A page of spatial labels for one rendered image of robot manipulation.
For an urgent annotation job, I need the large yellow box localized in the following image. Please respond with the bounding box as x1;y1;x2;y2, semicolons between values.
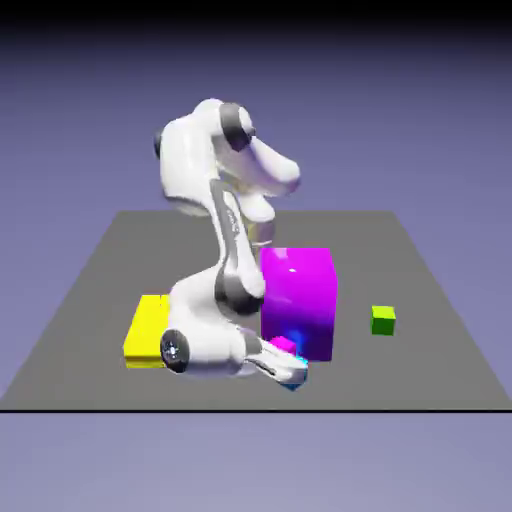
122;294;174;370

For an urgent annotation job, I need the large magenta box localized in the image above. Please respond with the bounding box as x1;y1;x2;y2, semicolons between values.
259;246;339;363

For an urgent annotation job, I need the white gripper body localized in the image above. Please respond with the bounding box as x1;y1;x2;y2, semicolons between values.
244;339;308;386

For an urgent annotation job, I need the small magenta cube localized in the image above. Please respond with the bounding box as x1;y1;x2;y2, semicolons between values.
269;336;298;357

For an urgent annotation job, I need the small green cube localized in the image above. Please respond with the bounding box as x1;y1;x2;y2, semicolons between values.
370;305;397;336

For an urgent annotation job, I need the small cyan cube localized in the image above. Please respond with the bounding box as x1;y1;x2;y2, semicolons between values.
279;358;310;392

